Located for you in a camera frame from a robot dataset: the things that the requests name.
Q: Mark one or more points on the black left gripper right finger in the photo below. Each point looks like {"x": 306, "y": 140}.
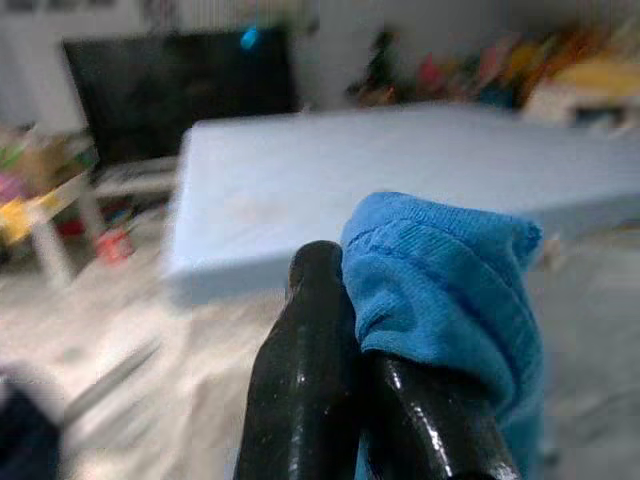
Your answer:
{"x": 430, "y": 425}

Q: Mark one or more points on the black television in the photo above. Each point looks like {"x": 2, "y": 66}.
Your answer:
{"x": 180, "y": 90}

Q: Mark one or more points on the white baby high chair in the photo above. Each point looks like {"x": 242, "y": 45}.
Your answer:
{"x": 575, "y": 107}

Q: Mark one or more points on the white television stand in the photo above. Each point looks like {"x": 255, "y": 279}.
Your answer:
{"x": 135, "y": 175}

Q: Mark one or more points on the light blue folding table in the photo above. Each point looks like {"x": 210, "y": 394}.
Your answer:
{"x": 350, "y": 165}

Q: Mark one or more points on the small red box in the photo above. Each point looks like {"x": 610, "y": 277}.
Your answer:
{"x": 114, "y": 245}

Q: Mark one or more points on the yellow seat cushion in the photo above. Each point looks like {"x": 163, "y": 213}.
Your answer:
{"x": 600, "y": 77}

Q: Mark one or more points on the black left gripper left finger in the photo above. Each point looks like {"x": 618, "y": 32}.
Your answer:
{"x": 300, "y": 360}

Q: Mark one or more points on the bright blue shirt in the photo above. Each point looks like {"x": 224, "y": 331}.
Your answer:
{"x": 440, "y": 280}

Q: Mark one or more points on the white low table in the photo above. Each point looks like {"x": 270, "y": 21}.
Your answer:
{"x": 55, "y": 215}

